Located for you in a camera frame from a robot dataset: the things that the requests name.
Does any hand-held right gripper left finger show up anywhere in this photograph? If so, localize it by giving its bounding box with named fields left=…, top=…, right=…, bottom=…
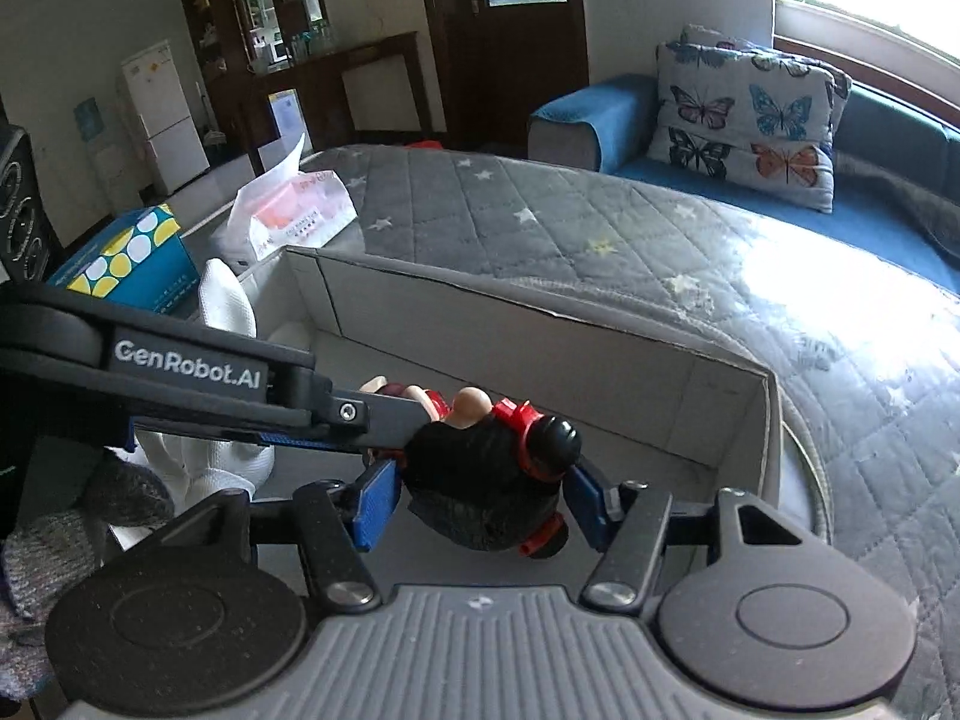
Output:
left=150, top=460, right=400, bottom=610

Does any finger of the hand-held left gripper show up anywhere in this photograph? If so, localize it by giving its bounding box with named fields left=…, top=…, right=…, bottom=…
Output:
left=255, top=388, right=445, bottom=458

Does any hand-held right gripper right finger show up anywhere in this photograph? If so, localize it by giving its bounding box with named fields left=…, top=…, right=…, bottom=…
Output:
left=564, top=465, right=818, bottom=614

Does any black and red toy figure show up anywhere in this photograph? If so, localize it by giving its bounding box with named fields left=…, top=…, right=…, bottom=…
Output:
left=360, top=379, right=584, bottom=560

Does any grey cardboard box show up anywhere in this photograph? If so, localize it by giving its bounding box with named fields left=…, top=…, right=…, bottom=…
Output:
left=240, top=244, right=782, bottom=548

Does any person's left forearm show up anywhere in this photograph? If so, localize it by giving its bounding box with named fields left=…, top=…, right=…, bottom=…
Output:
left=0, top=457, right=177, bottom=695

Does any person's left hand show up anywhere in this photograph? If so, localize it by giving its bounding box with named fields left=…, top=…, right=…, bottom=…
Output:
left=139, top=259, right=275, bottom=512

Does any blue dotted tissue box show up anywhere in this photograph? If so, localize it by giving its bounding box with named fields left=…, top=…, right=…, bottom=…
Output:
left=46, top=204, right=200, bottom=316

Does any pink tissue pack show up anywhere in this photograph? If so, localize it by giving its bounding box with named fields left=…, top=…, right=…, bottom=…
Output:
left=208, top=133, right=358, bottom=272

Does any black speaker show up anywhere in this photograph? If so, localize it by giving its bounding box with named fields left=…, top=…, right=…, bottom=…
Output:
left=0, top=126, right=65, bottom=286

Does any white water dispenser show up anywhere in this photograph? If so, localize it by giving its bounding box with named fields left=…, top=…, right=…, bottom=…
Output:
left=73, top=96, right=151, bottom=212

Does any grey star quilted blanket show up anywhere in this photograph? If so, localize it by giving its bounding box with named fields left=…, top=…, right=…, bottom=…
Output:
left=180, top=142, right=960, bottom=720

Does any white refrigerator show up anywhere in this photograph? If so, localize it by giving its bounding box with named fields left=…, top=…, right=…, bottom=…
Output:
left=120, top=41, right=212, bottom=194

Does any dark wooden cabinet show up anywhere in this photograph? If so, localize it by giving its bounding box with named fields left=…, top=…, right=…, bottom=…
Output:
left=178, top=0, right=437, bottom=166

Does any blue sofa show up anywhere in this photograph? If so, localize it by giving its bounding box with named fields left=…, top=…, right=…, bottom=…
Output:
left=527, top=73, right=960, bottom=287

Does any dark wooden door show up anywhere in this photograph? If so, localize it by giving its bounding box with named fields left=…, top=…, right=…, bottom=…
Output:
left=431, top=0, right=591, bottom=160

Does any butterfly print pillow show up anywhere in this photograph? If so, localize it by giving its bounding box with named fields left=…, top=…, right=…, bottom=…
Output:
left=679, top=24, right=854, bottom=125
left=645, top=41, right=838, bottom=215

